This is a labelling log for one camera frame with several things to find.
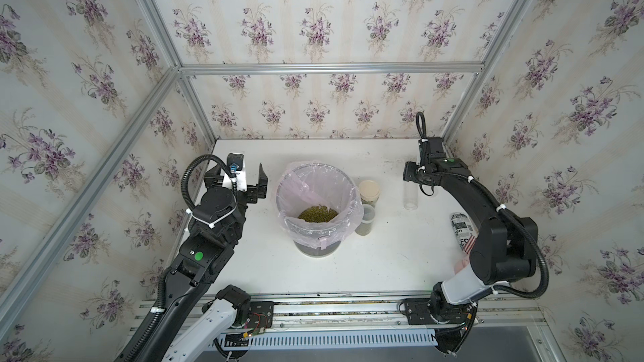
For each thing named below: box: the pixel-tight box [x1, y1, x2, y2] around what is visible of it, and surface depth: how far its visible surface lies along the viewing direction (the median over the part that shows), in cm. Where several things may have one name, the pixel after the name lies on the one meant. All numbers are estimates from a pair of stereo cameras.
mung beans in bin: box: [297, 204, 339, 223], surface depth 94 cm
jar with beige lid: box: [358, 179, 381, 208], surface depth 88 cm
